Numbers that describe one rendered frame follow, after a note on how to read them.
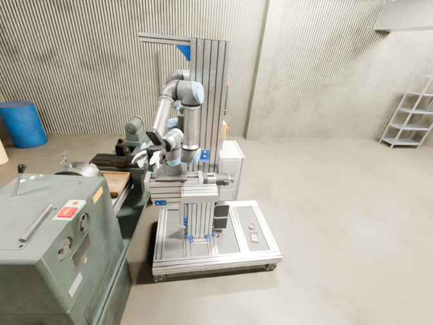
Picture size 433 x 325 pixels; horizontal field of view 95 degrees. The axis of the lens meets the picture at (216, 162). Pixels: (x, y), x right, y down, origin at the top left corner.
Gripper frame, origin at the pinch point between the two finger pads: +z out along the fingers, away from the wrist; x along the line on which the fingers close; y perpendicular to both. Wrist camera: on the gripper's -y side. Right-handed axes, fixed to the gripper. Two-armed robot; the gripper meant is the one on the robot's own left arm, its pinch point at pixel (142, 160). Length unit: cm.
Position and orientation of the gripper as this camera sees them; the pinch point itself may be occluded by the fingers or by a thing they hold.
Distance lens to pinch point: 83.4
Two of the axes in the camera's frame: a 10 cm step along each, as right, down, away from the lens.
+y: 0.5, 8.8, 4.8
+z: -2.2, 4.7, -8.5
